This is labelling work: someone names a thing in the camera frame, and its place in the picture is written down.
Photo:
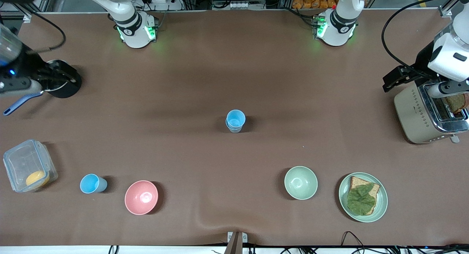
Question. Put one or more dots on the pale green round plate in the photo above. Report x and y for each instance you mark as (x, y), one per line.
(381, 204)

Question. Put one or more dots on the toasted bread slice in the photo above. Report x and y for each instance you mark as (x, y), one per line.
(457, 103)

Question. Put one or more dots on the beige and chrome toaster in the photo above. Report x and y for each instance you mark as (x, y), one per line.
(410, 114)

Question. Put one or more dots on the green lettuce leaf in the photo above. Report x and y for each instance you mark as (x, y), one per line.
(361, 199)

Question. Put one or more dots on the pink bowl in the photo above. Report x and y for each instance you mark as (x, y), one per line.
(141, 197)

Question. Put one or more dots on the grey toaster lever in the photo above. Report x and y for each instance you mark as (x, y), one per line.
(455, 139)

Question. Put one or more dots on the yellow orange round food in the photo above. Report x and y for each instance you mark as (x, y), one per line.
(36, 179)

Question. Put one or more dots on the white power strip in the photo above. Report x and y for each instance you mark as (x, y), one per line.
(161, 1)

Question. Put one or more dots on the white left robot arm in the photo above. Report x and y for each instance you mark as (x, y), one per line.
(340, 26)

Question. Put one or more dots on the metal table edge clamp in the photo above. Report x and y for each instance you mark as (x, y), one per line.
(236, 243)

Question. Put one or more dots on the aluminium frame profile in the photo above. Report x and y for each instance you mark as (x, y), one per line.
(449, 8)

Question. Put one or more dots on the pale green bowl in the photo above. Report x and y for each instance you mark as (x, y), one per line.
(301, 183)

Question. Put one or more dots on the brown bread slice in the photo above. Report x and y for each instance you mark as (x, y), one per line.
(374, 191)

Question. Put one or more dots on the brown table mat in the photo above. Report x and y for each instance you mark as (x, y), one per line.
(183, 81)

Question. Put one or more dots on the clear plastic food container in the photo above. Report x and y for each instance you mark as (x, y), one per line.
(22, 162)

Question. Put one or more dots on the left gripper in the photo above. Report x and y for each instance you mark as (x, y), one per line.
(418, 68)

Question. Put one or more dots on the black pot with glass lid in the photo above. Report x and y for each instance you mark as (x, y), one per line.
(71, 88)

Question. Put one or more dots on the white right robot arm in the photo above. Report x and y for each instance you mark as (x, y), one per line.
(128, 26)

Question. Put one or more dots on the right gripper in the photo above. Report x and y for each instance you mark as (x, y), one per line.
(25, 66)

